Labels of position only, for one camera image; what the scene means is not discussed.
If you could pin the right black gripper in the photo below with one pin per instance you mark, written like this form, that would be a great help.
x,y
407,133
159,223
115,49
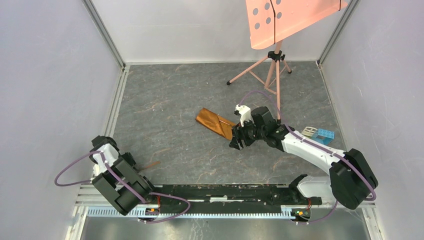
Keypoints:
x,y
238,132

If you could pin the orange cloth napkin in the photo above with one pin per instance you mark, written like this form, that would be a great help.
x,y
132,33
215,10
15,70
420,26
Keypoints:
x,y
210,120

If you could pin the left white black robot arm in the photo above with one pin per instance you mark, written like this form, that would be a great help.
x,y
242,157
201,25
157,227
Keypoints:
x,y
116,177

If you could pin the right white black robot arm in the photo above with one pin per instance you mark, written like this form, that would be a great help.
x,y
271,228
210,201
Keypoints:
x,y
351,179

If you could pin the blue toy brick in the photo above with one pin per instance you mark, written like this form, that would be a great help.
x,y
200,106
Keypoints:
x,y
323,136

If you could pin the pink music stand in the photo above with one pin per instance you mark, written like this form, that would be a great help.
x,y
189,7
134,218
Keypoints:
x,y
272,21

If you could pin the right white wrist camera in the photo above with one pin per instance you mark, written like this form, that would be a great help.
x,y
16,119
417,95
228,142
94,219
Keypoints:
x,y
244,112

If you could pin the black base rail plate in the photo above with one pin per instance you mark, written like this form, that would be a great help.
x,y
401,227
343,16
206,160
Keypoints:
x,y
230,198

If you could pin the white toy window frame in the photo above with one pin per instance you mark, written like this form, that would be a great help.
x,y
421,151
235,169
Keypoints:
x,y
309,131

